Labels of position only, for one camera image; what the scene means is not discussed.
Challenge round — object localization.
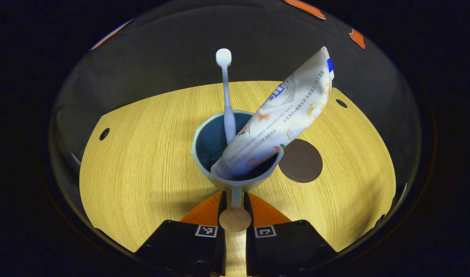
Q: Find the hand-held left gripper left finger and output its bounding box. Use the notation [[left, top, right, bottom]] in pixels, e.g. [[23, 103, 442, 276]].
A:
[[135, 190, 227, 277]]

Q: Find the pale blue cup wooden handle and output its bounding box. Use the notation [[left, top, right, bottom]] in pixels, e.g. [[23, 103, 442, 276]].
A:
[[191, 110, 284, 232]]

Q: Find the dark brown round coaster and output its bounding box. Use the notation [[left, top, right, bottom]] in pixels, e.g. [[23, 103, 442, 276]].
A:
[[278, 138, 323, 183]]

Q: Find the black backdrop cloth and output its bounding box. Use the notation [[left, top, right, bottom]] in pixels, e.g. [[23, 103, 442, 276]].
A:
[[48, 0, 423, 216]]

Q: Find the white toothbrush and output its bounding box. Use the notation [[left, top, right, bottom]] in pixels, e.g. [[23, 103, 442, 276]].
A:
[[216, 48, 236, 146]]

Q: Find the white toothpaste tube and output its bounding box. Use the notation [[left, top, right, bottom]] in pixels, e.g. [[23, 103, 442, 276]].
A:
[[211, 46, 335, 180]]

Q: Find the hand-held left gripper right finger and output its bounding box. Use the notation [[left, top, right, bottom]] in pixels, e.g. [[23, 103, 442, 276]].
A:
[[244, 191, 337, 277]]

